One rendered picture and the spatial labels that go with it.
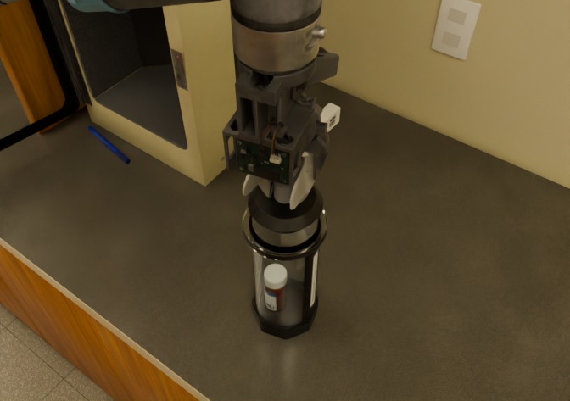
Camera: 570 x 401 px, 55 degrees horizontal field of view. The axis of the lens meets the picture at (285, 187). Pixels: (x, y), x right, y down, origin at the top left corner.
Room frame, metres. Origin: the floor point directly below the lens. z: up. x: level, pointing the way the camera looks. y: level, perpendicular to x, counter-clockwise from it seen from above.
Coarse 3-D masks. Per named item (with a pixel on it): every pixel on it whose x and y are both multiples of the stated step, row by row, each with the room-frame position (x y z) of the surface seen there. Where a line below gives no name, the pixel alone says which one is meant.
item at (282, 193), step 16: (256, 192) 0.44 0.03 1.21; (272, 192) 0.44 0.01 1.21; (288, 192) 0.42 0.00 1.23; (320, 192) 0.45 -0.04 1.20; (256, 208) 0.42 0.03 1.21; (272, 208) 0.41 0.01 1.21; (288, 208) 0.41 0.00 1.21; (304, 208) 0.41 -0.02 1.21; (320, 208) 0.42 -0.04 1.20; (272, 224) 0.40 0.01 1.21; (288, 224) 0.39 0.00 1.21; (304, 224) 0.40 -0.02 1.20
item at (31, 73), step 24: (24, 0) 0.84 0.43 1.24; (0, 24) 0.81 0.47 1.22; (24, 24) 0.83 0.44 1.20; (0, 48) 0.79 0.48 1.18; (24, 48) 0.82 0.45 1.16; (0, 72) 0.78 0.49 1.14; (24, 72) 0.81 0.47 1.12; (48, 72) 0.84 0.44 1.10; (0, 96) 0.77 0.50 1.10; (24, 96) 0.80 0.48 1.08; (48, 96) 0.83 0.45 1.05; (0, 120) 0.76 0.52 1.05; (24, 120) 0.78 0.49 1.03
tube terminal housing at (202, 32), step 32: (224, 0) 0.78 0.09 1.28; (192, 32) 0.71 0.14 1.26; (224, 32) 0.77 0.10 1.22; (192, 64) 0.71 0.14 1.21; (224, 64) 0.76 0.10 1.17; (192, 96) 0.70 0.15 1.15; (224, 96) 0.76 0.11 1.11; (128, 128) 0.81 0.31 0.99; (192, 128) 0.70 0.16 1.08; (160, 160) 0.76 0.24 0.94; (192, 160) 0.71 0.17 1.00; (224, 160) 0.74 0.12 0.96
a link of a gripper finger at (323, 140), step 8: (320, 128) 0.42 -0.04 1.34; (320, 136) 0.41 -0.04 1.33; (328, 136) 0.42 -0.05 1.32; (312, 144) 0.41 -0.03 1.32; (320, 144) 0.41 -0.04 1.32; (328, 144) 0.42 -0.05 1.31; (312, 152) 0.41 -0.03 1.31; (320, 152) 0.41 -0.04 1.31; (328, 152) 0.42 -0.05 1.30; (320, 160) 0.41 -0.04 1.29; (320, 168) 0.42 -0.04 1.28
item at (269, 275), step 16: (256, 224) 0.45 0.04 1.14; (320, 224) 0.43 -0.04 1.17; (256, 240) 0.40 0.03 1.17; (272, 240) 0.47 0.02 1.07; (288, 240) 0.48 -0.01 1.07; (304, 240) 0.47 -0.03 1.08; (320, 240) 0.40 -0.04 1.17; (256, 256) 0.41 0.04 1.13; (256, 272) 0.41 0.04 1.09; (272, 272) 0.39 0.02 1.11; (288, 272) 0.39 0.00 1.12; (304, 272) 0.40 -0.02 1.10; (256, 288) 0.41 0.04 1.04; (272, 288) 0.39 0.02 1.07; (288, 288) 0.39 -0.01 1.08; (256, 304) 0.42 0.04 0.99; (272, 304) 0.39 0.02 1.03; (288, 304) 0.39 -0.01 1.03; (272, 320) 0.39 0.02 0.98; (288, 320) 0.39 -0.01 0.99; (304, 320) 0.40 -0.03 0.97
